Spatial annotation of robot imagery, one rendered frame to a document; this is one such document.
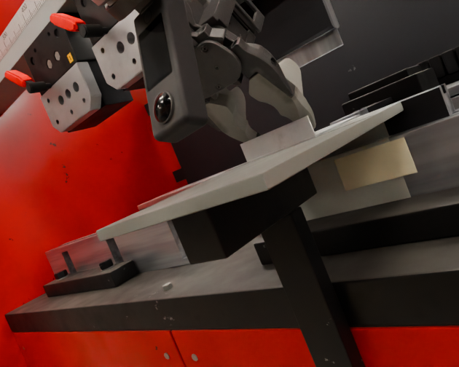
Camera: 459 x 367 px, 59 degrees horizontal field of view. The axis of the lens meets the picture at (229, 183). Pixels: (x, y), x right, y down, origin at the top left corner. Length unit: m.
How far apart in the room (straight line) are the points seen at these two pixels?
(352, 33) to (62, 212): 0.86
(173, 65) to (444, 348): 0.31
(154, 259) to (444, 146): 0.51
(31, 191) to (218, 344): 0.78
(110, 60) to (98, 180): 0.65
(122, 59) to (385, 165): 0.40
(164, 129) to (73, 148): 0.94
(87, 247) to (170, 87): 0.64
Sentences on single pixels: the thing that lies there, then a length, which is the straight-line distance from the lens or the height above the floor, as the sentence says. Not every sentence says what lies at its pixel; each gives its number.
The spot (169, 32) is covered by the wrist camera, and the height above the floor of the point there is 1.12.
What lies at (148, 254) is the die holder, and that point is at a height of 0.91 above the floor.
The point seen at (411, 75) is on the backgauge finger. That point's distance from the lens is 0.65.
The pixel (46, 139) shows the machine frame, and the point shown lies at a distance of 1.23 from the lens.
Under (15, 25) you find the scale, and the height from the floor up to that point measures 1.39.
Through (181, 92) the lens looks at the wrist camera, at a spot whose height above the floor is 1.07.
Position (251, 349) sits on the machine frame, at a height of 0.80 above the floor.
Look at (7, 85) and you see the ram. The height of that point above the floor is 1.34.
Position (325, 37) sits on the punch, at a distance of 0.49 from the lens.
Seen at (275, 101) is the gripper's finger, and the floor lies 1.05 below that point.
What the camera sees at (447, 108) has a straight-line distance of 0.45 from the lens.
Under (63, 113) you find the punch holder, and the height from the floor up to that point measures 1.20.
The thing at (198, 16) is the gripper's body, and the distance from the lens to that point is 0.38.
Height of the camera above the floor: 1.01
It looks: 4 degrees down
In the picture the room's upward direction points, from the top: 22 degrees counter-clockwise
